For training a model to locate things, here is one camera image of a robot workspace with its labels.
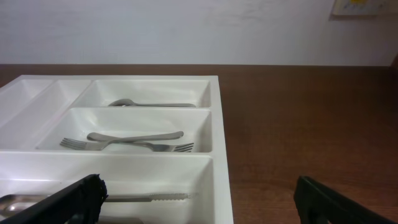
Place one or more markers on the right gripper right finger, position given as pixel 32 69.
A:
pixel 319 204

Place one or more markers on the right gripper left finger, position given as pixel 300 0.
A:
pixel 80 202

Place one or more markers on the silver fork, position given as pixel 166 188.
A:
pixel 154 147
pixel 98 146

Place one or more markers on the long metal tweezers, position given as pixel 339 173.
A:
pixel 14 203

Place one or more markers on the silver tablespoon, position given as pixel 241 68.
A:
pixel 128 102

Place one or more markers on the white plastic cutlery tray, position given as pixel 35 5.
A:
pixel 38 111

